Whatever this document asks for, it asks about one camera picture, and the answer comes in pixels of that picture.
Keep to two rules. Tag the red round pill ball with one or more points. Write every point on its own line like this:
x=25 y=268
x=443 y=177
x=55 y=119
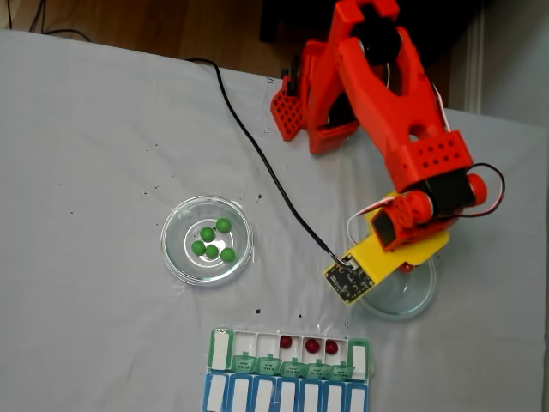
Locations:
x=286 y=342
x=331 y=347
x=406 y=268
x=311 y=345

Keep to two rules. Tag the weekly pill organizer box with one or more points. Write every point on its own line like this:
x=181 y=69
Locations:
x=283 y=386

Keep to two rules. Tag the clear glass bowl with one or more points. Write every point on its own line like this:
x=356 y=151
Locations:
x=403 y=300
x=206 y=274

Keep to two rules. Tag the green round pill ball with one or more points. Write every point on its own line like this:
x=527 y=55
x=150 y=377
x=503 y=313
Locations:
x=207 y=234
x=223 y=225
x=212 y=251
x=227 y=255
x=198 y=247

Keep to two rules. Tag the black furniture piece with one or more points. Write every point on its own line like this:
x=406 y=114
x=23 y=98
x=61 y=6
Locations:
x=450 y=13

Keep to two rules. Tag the white table cloth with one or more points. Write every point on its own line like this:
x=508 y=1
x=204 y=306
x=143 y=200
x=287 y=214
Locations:
x=86 y=129

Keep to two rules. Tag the black camera circuit board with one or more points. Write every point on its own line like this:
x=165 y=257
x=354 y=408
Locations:
x=349 y=281

